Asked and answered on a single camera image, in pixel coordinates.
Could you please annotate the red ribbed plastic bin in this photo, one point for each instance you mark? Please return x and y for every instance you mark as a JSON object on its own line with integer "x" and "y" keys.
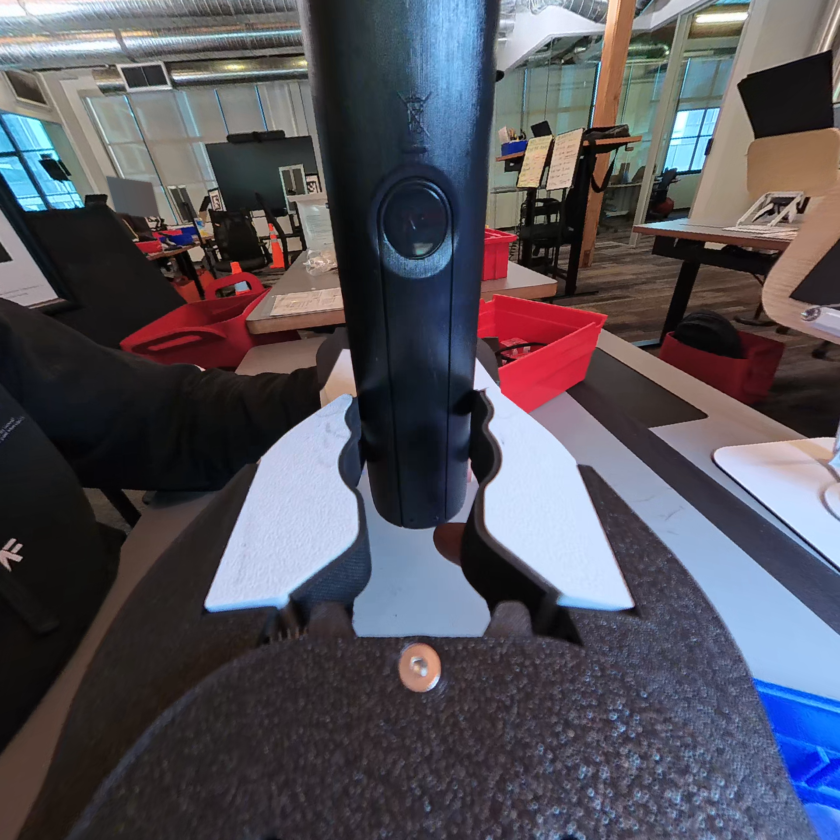
{"x": 499, "y": 253}

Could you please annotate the clear plastic bag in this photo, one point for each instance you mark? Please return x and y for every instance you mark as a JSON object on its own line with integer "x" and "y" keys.
{"x": 320, "y": 261}

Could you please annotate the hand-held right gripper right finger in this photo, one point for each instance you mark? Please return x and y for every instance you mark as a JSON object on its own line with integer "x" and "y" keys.
{"x": 551, "y": 525}

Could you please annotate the white flip chart board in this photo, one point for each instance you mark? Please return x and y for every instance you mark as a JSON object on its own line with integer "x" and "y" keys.
{"x": 564, "y": 159}
{"x": 535, "y": 162}

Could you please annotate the clear plastic package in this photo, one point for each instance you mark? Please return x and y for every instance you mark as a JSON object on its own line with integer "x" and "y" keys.
{"x": 312, "y": 223}

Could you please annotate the silver round air duct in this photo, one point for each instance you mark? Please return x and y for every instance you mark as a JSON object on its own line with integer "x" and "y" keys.
{"x": 131, "y": 19}

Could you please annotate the black-sleeved operator arm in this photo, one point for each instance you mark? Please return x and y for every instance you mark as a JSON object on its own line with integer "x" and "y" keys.
{"x": 46, "y": 558}

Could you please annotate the black panel on white stand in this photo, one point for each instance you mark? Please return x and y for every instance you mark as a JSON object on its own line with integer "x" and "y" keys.
{"x": 774, "y": 485}

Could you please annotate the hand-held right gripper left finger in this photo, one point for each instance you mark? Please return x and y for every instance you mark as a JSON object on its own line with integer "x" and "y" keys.
{"x": 295, "y": 525}

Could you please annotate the black board panel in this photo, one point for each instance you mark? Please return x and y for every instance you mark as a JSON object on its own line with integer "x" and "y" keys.
{"x": 98, "y": 269}

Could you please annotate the large black screen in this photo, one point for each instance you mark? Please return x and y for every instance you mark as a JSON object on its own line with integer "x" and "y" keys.
{"x": 249, "y": 170}

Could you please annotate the red fabric bin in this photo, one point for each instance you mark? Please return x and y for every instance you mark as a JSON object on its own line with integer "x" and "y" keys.
{"x": 728, "y": 374}

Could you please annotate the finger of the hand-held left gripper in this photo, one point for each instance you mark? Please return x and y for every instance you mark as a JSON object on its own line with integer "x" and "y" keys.
{"x": 487, "y": 382}
{"x": 338, "y": 377}

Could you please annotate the black bag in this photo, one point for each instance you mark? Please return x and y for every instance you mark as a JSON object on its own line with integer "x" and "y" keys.
{"x": 709, "y": 331}

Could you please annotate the white paper sheet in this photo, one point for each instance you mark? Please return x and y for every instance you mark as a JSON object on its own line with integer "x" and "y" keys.
{"x": 305, "y": 303}

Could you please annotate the wooden pillar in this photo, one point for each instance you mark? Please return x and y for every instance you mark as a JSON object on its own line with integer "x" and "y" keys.
{"x": 610, "y": 98}

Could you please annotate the black office chair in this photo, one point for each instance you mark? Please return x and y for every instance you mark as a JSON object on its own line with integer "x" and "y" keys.
{"x": 236, "y": 239}

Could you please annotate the black remote control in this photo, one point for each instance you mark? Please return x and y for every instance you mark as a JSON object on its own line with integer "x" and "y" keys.
{"x": 407, "y": 328}

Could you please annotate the blue plastic bin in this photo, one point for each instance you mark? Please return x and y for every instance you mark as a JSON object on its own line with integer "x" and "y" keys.
{"x": 800, "y": 754}

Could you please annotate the black standing desk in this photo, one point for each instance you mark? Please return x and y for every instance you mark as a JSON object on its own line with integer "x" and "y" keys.
{"x": 610, "y": 140}

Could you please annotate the black and beige panel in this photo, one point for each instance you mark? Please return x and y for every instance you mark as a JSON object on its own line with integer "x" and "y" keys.
{"x": 787, "y": 92}

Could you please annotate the wooden top desk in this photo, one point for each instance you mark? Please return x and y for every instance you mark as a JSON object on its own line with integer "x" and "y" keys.
{"x": 695, "y": 233}

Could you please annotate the black and white stand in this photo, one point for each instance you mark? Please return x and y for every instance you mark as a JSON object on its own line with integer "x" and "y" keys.
{"x": 771, "y": 208}

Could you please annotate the red plastic tray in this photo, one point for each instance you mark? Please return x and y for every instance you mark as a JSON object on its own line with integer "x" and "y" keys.
{"x": 551, "y": 367}

